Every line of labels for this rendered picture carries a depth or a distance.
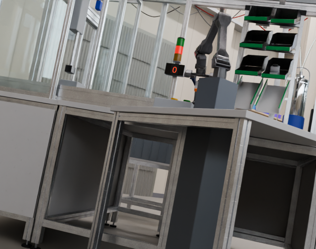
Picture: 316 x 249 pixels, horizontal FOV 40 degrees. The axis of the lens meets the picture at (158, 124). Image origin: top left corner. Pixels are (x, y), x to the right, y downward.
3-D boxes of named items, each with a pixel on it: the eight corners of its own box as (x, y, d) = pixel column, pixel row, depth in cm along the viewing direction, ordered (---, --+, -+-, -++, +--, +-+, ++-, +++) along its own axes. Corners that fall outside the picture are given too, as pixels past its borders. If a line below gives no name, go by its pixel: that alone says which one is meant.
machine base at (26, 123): (28, 248, 246) (59, 100, 253) (-64, 225, 261) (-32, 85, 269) (110, 225, 380) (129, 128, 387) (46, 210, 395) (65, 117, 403)
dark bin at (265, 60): (257, 76, 244) (258, 62, 242) (234, 74, 249) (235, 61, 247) (267, 67, 268) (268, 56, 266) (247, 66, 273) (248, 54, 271)
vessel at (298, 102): (304, 116, 314) (312, 65, 318) (284, 113, 318) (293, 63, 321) (302, 119, 328) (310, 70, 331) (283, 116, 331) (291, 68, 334)
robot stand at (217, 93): (212, 118, 204) (219, 76, 206) (191, 116, 215) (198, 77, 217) (231, 124, 213) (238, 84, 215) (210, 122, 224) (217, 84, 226)
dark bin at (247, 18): (266, 21, 247) (267, 7, 244) (244, 20, 252) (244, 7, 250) (276, 18, 271) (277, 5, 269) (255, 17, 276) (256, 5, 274)
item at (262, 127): (245, 117, 160) (246, 109, 160) (109, 110, 229) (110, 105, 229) (337, 148, 205) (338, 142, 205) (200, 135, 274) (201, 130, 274)
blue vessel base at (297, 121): (299, 153, 311) (305, 116, 313) (277, 149, 315) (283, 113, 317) (298, 154, 326) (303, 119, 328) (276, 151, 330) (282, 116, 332)
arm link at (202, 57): (208, 56, 247) (205, 50, 255) (198, 56, 247) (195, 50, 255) (207, 67, 251) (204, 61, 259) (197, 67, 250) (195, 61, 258)
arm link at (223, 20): (231, 12, 228) (226, 19, 234) (218, 9, 227) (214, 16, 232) (229, 65, 216) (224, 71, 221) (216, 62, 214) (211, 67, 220)
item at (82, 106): (332, 149, 214) (332, 143, 214) (57, 104, 251) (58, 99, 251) (303, 162, 350) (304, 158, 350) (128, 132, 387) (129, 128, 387)
